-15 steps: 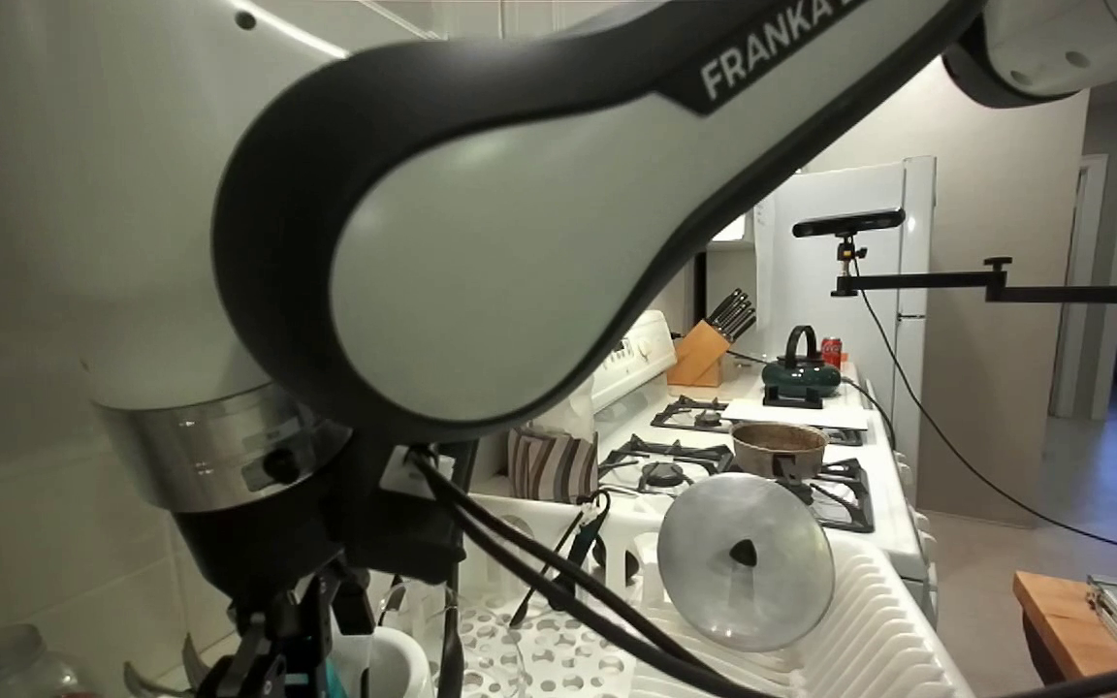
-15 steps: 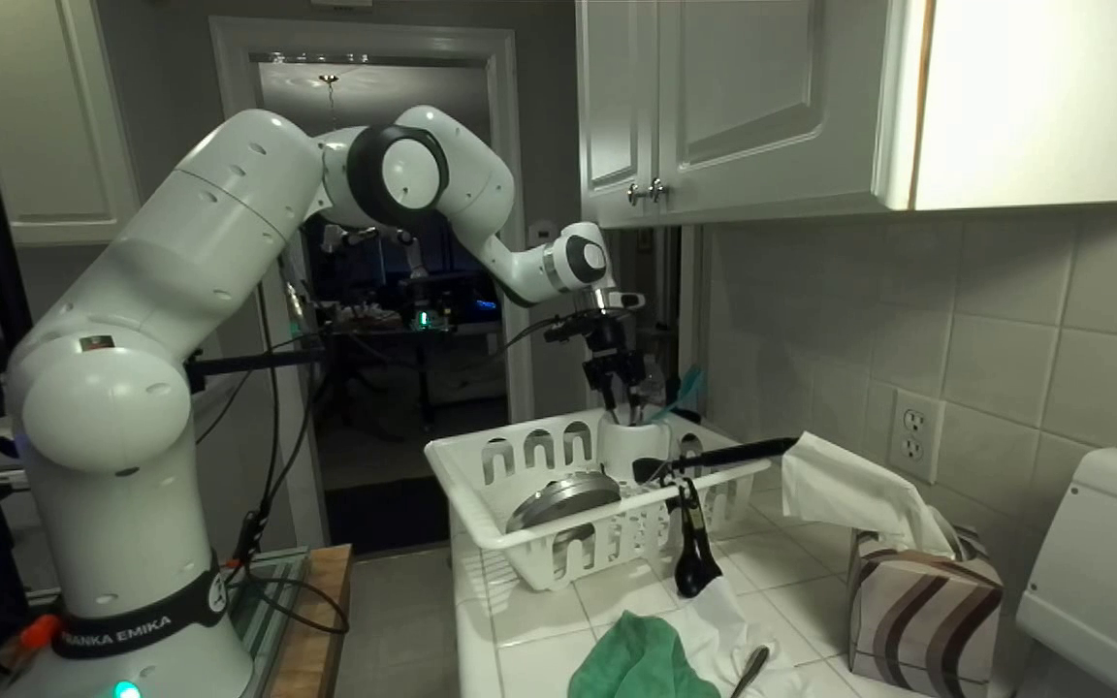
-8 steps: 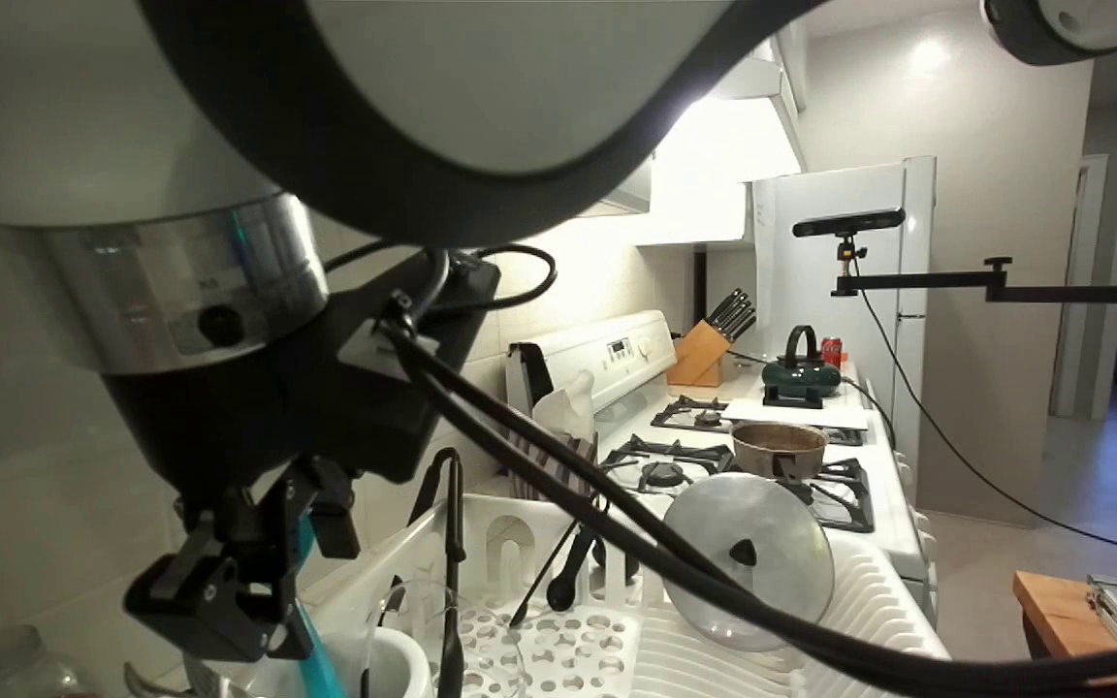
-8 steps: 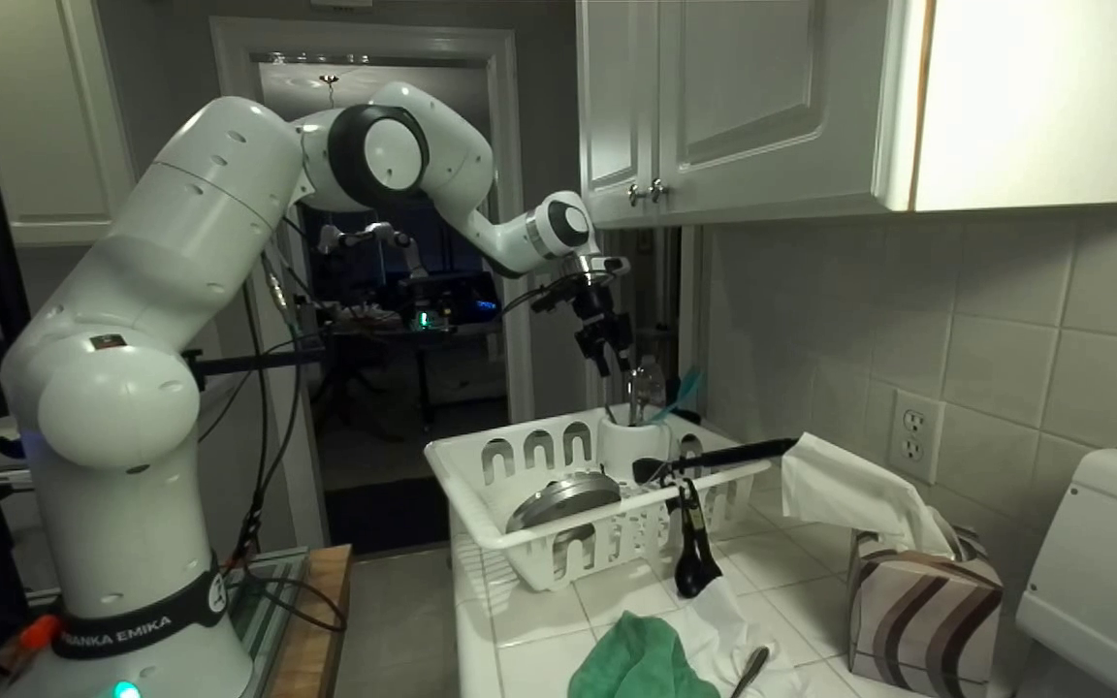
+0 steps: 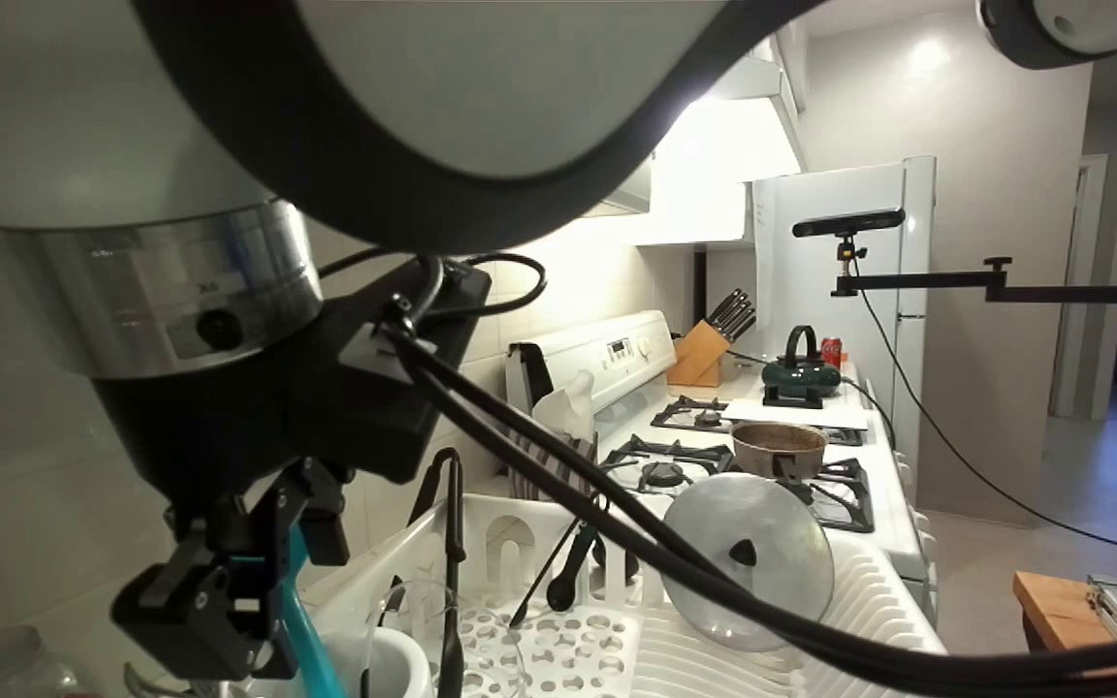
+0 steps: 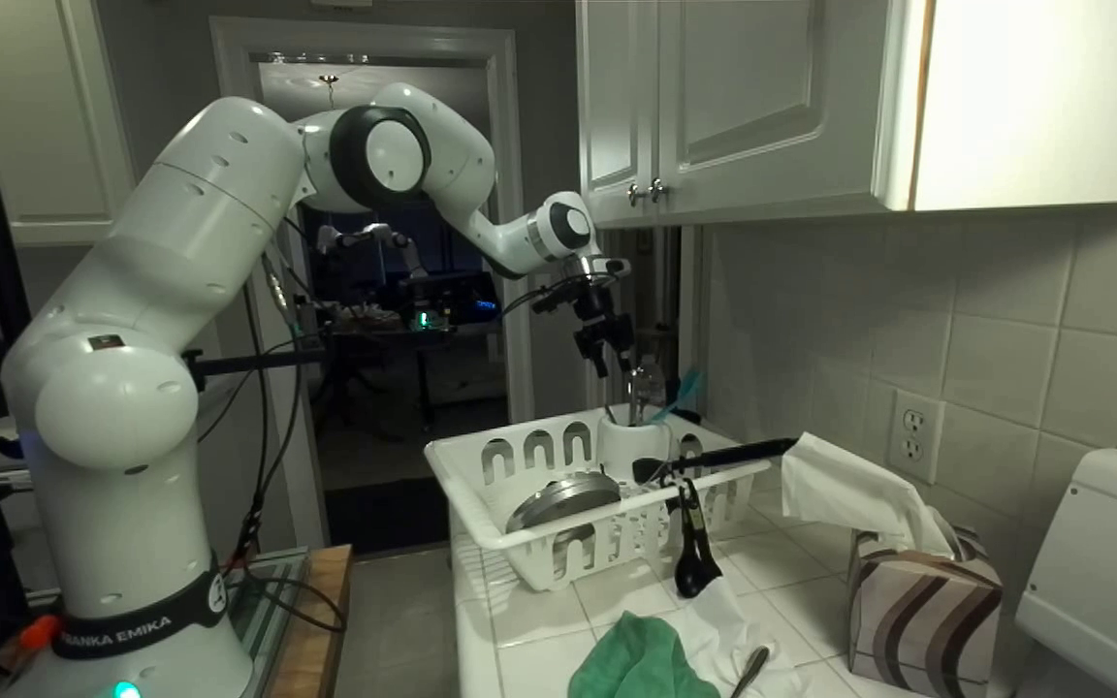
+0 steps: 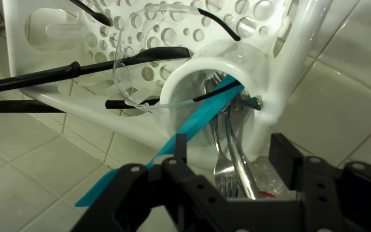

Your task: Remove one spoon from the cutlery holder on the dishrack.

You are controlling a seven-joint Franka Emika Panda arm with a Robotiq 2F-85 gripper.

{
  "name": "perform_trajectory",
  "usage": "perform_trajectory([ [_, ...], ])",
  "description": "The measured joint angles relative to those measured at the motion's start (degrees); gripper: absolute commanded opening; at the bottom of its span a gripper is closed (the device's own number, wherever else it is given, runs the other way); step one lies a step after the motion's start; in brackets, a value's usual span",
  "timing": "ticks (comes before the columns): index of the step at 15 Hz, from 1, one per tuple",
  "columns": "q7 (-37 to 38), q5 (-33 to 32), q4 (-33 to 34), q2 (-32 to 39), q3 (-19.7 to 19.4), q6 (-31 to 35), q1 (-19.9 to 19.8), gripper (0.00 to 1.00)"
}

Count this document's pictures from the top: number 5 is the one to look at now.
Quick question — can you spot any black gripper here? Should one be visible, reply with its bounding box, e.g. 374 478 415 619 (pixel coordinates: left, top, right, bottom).
94 302 388 683

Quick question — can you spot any metal spoon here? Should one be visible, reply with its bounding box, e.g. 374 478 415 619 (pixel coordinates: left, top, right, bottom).
367 574 415 698

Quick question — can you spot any teal slotted spatula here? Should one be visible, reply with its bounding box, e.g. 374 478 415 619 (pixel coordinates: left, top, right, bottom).
275 521 352 698

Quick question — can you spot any black ladle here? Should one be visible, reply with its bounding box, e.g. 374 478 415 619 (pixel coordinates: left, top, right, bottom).
508 506 619 630

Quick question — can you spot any white towel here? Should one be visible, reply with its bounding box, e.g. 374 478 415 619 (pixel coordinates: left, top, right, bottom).
526 365 602 444

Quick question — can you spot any white gas stove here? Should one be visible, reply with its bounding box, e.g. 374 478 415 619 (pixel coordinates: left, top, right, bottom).
500 306 937 611

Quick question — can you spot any wooden knife block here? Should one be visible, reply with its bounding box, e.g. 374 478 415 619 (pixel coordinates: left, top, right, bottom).
668 283 763 393

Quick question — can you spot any glass pot lid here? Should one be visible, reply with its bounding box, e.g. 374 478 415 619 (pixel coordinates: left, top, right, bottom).
657 468 836 652

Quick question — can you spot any brown cooking pot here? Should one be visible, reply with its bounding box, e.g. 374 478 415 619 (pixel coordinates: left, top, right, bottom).
729 418 831 483

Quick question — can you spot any dark green kettle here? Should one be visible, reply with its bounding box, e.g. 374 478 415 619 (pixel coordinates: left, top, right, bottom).
761 320 848 409

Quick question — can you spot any white range hood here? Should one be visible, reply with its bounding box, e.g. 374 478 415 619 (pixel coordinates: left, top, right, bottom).
608 23 809 249

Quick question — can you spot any white plastic dish rack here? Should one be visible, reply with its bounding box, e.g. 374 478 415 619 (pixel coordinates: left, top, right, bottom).
300 490 955 698

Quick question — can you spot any black long-handled utensil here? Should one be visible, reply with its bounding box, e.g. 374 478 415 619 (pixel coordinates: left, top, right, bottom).
408 443 478 698

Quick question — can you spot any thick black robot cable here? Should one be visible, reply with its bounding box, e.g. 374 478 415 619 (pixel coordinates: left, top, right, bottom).
388 342 1117 698
323 249 1117 674

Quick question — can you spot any black stereo camera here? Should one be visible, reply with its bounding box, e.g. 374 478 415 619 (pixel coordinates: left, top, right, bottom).
787 204 910 241

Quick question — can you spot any camera tripod arm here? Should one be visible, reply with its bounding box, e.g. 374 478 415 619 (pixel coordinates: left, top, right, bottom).
848 252 1117 559

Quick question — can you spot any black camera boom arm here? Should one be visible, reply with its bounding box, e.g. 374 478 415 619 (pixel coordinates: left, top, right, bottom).
831 252 1117 309

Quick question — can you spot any white hallway door frame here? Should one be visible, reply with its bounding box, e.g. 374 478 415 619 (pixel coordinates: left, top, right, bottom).
1050 148 1117 427

